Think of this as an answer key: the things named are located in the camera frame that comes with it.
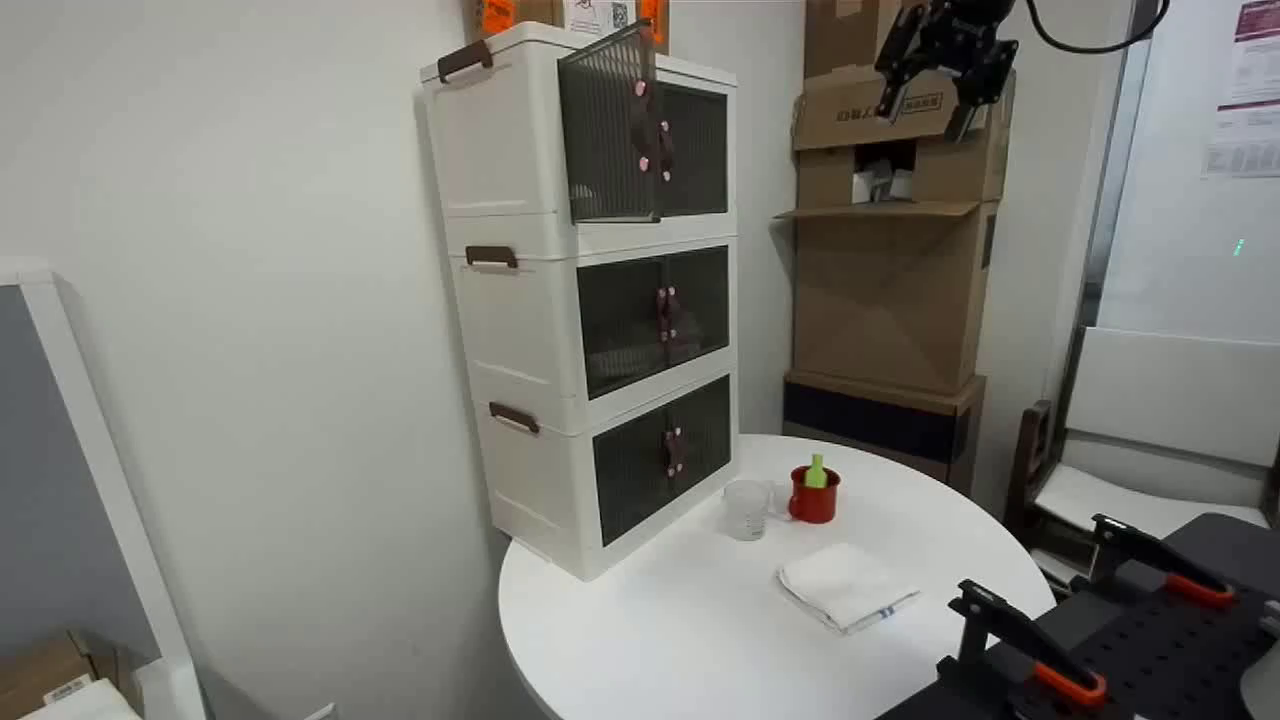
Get red mug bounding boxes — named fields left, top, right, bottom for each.
left=783, top=464, right=842, bottom=526

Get medium cardboard box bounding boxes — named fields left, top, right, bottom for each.
left=788, top=61, right=1019, bottom=211

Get white flat panel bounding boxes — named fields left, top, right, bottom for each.
left=1062, top=324, right=1280, bottom=470

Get white three-tier storage cabinet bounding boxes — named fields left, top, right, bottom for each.
left=416, top=16, right=741, bottom=583

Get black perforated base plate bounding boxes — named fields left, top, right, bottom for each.
left=876, top=513, right=1280, bottom=720

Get black clamp with orange handle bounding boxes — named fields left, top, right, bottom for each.
left=947, top=576, right=1112, bottom=713
left=1083, top=513, right=1240, bottom=617

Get white poster with magenta header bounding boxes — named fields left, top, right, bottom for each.
left=1205, top=0, right=1280, bottom=185

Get grey partition with white frame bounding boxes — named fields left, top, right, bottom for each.
left=0, top=256, right=213, bottom=720

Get brown cabinet side handle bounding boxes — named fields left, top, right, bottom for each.
left=483, top=400, right=544, bottom=441
left=459, top=239, right=524, bottom=276
left=436, top=37, right=494, bottom=87

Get grey ribbed metal panel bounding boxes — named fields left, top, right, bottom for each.
left=554, top=20, right=666, bottom=226

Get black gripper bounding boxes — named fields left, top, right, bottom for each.
left=873, top=0, right=1024, bottom=139

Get small cardboard box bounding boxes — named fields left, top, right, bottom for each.
left=800, top=0, right=922, bottom=78

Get dark wooden chair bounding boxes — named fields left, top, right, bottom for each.
left=1002, top=395, right=1112, bottom=564

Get open flat cardboard box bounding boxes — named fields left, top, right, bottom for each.
left=0, top=628, right=144, bottom=720

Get cardboard box with white label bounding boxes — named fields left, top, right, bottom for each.
left=472, top=0, right=671, bottom=57

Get white papers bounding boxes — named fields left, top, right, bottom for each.
left=25, top=676, right=144, bottom=720

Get white folded cloth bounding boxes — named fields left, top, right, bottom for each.
left=772, top=539, right=922, bottom=636

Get thin black cable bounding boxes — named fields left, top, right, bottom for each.
left=1024, top=0, right=1175, bottom=61

